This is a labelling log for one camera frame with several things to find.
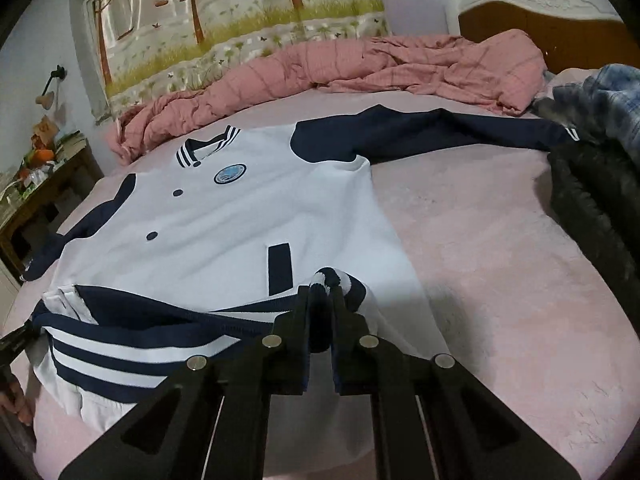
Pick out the black fuzzy garment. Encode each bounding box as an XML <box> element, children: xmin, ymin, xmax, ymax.
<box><xmin>548</xmin><ymin>140</ymin><xmax>639</xmax><ymax>328</ymax></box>

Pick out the white navy varsity jacket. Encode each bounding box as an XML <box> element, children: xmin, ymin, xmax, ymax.
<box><xmin>19</xmin><ymin>103</ymin><xmax>584</xmax><ymax>478</ymax></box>

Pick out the dark wooden side table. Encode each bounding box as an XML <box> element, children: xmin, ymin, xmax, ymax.
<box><xmin>1</xmin><ymin>133</ymin><xmax>104</xmax><ymax>281</ymax></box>

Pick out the pink plaid quilt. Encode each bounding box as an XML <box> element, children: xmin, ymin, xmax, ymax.
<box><xmin>106</xmin><ymin>29</ymin><xmax>547</xmax><ymax>165</ymax></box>

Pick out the blue plaid garment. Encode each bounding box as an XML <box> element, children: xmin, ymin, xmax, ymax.
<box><xmin>531</xmin><ymin>63</ymin><xmax>640</xmax><ymax>162</ymax></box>

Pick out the person's left hand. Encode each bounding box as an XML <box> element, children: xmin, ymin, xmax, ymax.
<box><xmin>0</xmin><ymin>377</ymin><xmax>34</xmax><ymax>427</ymax></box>

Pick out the orange toy clutter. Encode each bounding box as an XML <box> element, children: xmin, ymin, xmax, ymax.
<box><xmin>22</xmin><ymin>116</ymin><xmax>60</xmax><ymax>170</ymax></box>

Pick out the pink bed sheet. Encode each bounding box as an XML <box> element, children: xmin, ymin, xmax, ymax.
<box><xmin>6</xmin><ymin>91</ymin><xmax>639</xmax><ymax>479</ymax></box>

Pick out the wall mounted desk lamp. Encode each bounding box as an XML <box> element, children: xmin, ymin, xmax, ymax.
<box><xmin>35</xmin><ymin>65</ymin><xmax>67</xmax><ymax>110</ymax></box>

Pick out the tree print curtain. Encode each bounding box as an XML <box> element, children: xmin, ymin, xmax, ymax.
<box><xmin>87</xmin><ymin>0</ymin><xmax>388</xmax><ymax>115</ymax></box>

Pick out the white wooden headboard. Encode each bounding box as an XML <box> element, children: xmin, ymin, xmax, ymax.
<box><xmin>446</xmin><ymin>0</ymin><xmax>639</xmax><ymax>74</ymax></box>

